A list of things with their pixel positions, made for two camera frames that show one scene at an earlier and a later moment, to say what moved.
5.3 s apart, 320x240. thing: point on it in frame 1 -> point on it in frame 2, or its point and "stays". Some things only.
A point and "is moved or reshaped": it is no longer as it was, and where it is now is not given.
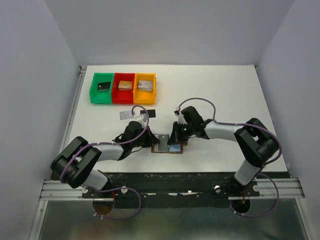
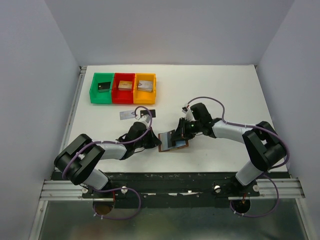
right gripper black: x=175 y=137 stays
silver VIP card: x=124 y=115 stays
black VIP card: x=163 y=146 is moved or reshaped
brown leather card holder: x=177 y=148 -> x=167 y=143
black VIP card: x=151 y=113 stays
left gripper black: x=151 y=139 stays
